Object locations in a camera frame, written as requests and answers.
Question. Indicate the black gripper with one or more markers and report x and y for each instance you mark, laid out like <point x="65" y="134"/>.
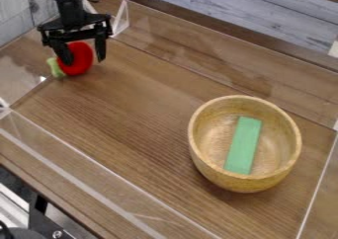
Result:
<point x="90" y="27"/>

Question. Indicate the clear acrylic corner bracket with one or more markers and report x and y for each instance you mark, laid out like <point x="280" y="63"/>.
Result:
<point x="120" y="20"/>

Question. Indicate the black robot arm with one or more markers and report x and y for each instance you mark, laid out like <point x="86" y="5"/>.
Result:
<point x="68" y="9"/>

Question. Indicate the clear acrylic table barrier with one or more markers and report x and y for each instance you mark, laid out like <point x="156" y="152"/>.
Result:
<point x="97" y="141"/>

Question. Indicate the green rectangular block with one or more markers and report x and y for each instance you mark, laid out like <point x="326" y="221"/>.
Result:
<point x="243" y="146"/>

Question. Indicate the red plush strawberry toy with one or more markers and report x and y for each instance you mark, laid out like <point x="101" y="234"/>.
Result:
<point x="82" y="60"/>

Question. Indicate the wooden bowl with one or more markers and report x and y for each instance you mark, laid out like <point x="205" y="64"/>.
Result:
<point x="209" y="131"/>

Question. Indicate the black metal frame bracket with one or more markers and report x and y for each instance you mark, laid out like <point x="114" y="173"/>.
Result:
<point x="40" y="223"/>

